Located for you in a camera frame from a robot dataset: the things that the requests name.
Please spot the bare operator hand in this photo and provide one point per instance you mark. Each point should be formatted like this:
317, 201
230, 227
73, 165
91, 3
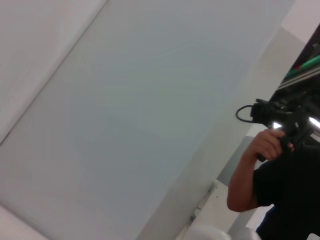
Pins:
267, 145

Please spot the black handheld teleoperation controller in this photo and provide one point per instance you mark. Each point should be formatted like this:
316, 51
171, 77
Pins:
295, 125

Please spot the bare operator forearm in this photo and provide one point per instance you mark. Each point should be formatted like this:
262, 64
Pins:
240, 185

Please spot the operator torso black shirt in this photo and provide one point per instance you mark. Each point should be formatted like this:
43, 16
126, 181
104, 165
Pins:
287, 190

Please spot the green bar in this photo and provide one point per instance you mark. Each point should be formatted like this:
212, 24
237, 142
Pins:
310, 62

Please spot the dark equipment rack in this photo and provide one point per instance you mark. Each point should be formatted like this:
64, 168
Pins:
310, 40

